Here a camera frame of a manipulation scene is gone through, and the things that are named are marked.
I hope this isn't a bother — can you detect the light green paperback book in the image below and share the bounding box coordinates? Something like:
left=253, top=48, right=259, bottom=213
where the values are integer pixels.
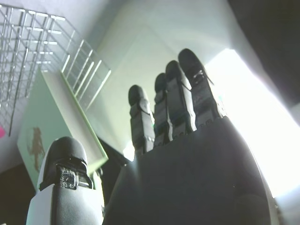
left=16, top=67, right=110, bottom=192

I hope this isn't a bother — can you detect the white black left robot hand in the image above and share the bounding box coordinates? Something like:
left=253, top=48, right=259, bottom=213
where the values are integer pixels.
left=26, top=48, right=282, bottom=225

